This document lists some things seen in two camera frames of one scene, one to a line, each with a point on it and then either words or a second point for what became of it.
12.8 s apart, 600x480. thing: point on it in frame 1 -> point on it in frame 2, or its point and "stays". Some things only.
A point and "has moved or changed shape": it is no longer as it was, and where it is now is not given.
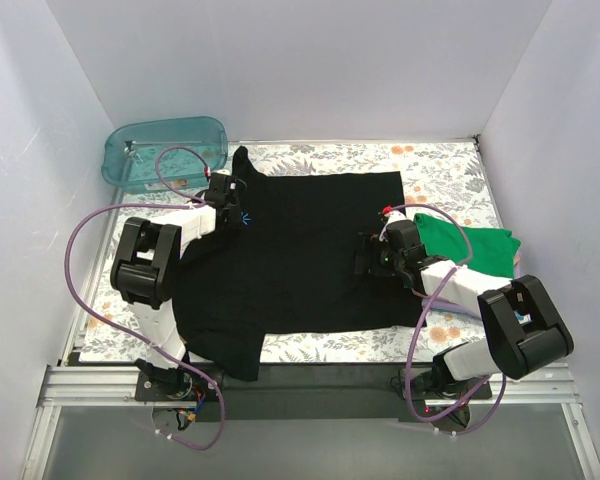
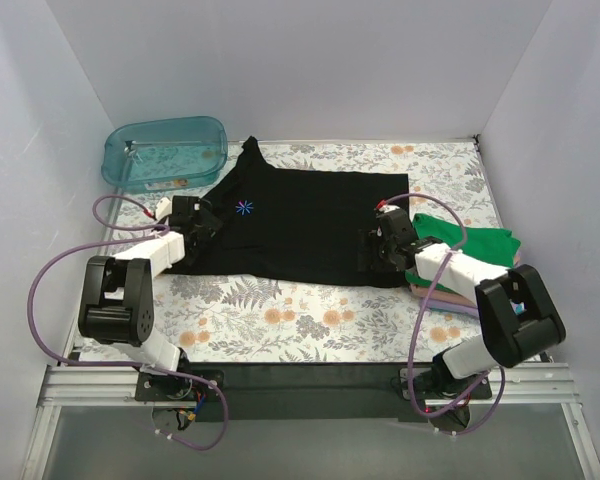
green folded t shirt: [493, 250] stays
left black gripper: [232, 206] -> [206, 223]
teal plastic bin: [129, 159] stays
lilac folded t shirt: [441, 304] stays
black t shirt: [290, 267] has moved or changed shape
